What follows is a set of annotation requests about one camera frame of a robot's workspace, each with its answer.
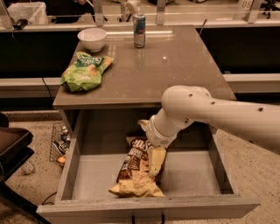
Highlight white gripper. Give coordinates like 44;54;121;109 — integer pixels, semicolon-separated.
137;115;177;177

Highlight brown sea salt chip bag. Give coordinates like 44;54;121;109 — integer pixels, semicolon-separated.
108;136;165;198

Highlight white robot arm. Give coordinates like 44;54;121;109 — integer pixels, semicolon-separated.
138;85;280;153

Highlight grey counter cabinet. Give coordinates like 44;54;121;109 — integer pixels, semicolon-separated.
53;25;235;129

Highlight open grey top drawer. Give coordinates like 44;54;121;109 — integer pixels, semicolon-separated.
38;108;260;224

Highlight green chip bag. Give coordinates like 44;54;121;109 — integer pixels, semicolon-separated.
60;52;114;92

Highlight white plastic bag bin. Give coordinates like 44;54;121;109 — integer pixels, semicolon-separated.
8;2;48;25

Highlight white bowl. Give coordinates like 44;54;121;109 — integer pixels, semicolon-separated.
78;28;107;52

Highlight blue drink can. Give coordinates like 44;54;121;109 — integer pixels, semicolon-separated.
133;13;146;48

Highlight black chair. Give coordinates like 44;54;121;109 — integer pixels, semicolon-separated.
0;113;51;224

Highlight black power adapter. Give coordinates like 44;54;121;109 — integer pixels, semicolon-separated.
13;18;28;30

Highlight wire basket with items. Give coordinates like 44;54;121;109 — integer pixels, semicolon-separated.
49;122;71;167

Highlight black cable on floor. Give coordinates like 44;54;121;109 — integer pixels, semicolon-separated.
41;191;58;206

